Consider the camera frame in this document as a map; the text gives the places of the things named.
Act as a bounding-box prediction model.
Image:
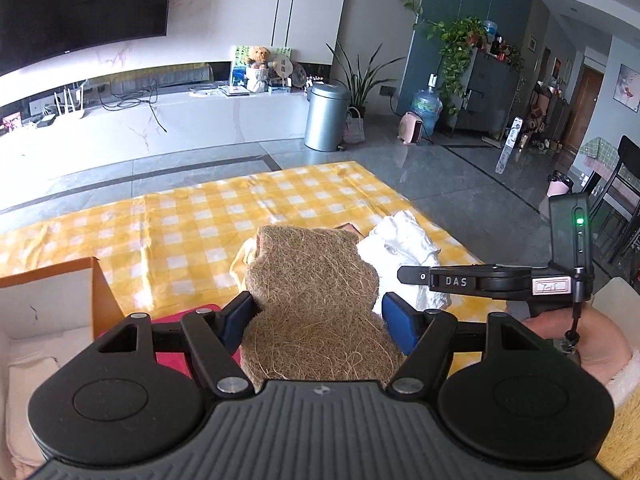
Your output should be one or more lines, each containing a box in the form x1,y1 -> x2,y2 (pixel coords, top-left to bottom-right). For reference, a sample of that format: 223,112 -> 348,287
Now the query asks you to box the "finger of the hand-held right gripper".
397,265 -> 432,289

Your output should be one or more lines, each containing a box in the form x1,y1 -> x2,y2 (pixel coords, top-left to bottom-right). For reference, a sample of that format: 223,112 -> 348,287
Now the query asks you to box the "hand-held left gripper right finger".
381,293 -> 544,396

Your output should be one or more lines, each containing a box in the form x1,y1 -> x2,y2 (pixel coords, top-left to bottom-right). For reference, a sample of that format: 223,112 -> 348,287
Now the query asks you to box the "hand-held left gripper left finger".
96,291 -> 254,397

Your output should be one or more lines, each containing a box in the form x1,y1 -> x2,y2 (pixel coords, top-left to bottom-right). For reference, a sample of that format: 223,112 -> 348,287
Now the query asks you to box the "white fluffy cloth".
357,209 -> 454,312

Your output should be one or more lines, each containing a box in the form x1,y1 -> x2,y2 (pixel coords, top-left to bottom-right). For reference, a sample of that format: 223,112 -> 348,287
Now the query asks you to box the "brown straw bear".
240,225 -> 407,395

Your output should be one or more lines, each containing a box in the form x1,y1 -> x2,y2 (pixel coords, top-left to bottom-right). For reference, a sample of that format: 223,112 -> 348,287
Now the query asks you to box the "orange cardboard box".
0,256 -> 127,467

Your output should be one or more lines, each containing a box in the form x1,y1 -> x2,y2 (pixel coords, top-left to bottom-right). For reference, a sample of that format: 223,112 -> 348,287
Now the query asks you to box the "person's right hand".
521,304 -> 632,387

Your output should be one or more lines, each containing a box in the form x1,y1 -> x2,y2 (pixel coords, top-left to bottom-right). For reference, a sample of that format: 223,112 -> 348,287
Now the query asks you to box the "red cloth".
97,302 -> 242,382

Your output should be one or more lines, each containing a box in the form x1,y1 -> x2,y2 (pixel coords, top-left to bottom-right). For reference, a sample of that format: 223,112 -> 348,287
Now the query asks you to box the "yellow checkered tablecloth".
0,160 -> 488,383

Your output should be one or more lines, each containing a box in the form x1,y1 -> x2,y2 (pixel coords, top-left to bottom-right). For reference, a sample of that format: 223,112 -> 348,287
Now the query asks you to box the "tall white carton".
497,115 -> 524,174

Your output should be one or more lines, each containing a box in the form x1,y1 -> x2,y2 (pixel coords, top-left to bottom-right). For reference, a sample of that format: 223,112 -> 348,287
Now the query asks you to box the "black chair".
589,135 -> 640,257

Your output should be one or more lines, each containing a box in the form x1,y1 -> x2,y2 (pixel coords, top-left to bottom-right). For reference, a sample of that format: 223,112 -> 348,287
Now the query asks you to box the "small pink heater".
397,111 -> 426,146

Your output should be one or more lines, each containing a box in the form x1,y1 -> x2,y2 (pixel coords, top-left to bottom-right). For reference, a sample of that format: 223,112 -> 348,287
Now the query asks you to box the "blue water jug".
410,73 -> 444,132

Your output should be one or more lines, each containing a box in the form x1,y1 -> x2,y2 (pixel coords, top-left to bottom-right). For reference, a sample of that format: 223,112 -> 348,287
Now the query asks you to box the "silver trash can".
303,82 -> 352,153

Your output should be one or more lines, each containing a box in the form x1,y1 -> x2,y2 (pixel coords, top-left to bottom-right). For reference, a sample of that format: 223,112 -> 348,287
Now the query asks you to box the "brown wooden door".
562,66 -> 604,152

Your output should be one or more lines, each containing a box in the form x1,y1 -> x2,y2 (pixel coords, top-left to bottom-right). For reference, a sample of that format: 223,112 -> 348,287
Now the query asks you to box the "dark grey cabinet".
451,49 -> 522,134

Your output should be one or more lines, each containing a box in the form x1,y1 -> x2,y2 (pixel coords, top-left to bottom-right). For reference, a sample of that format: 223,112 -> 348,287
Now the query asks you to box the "yellow fuzzy cloth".
595,400 -> 640,480

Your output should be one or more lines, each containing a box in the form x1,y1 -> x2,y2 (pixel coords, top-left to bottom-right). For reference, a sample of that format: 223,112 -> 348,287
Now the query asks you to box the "long leaf potted plant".
325,39 -> 407,145

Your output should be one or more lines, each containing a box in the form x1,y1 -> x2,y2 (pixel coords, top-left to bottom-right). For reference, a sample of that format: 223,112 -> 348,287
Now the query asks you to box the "white television console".
0,86 -> 321,185

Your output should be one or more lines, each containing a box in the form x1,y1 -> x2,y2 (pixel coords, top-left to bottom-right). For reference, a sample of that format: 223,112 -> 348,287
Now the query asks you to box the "trailing pothos plant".
424,16 -> 489,117

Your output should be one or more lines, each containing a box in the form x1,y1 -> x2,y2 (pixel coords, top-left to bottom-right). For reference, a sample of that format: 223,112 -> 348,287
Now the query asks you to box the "round paper fan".
272,57 -> 294,87

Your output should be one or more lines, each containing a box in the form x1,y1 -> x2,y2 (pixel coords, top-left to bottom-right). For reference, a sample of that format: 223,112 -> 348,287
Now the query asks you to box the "brown teddy bear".
244,45 -> 274,94

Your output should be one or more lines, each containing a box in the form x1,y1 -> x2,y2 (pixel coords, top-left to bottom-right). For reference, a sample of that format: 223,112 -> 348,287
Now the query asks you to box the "green picture board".
231,44 -> 293,87

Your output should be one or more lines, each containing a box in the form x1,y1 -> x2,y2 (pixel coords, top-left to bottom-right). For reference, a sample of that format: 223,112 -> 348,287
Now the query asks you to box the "white router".
52,87 -> 86,120

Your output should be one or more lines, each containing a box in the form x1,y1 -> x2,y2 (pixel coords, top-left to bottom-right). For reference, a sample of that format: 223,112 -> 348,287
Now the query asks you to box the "black television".
0,0 -> 174,77

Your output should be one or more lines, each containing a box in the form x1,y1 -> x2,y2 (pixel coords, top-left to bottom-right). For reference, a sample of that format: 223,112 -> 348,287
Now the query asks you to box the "beaded wrist strap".
561,304 -> 584,357

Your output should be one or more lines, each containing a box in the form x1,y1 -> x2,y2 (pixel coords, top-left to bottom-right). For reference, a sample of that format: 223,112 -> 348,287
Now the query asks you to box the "black cable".
85,80 -> 168,135

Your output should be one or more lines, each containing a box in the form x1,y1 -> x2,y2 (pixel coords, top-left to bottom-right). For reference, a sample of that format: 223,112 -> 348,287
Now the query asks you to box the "pink floral wall picture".
614,63 -> 640,112

